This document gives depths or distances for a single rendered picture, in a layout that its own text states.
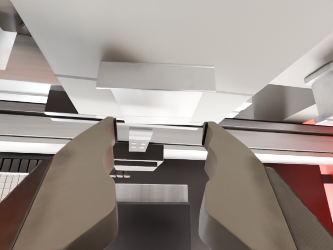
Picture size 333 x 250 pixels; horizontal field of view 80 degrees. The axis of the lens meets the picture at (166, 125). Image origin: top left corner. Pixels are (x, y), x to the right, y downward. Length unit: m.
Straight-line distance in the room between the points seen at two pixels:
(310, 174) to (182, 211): 0.88
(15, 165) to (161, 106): 0.55
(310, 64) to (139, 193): 0.36
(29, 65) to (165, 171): 0.59
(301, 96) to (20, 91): 0.61
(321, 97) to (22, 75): 0.47
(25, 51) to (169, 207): 0.26
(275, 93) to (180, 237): 0.56
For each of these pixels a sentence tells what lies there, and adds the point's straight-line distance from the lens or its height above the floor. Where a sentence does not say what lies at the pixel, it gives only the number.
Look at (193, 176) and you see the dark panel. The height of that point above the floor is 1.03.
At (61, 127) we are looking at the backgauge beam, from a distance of 0.53.
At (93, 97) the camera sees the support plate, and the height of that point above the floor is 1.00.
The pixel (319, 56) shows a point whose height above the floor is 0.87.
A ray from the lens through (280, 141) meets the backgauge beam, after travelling 0.66.
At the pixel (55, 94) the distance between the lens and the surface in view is 0.29.
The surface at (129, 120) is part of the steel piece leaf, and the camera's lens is 0.26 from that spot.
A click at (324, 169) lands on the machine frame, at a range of 1.18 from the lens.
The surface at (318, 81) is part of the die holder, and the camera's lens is 0.48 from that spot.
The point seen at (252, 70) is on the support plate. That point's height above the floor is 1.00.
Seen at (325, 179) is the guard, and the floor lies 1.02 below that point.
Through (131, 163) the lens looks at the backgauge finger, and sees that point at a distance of 0.45.
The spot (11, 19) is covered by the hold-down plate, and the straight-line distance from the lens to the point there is 0.31.
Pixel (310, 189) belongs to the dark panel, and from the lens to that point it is 1.07.
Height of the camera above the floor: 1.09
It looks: 19 degrees down
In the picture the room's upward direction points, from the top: 179 degrees counter-clockwise
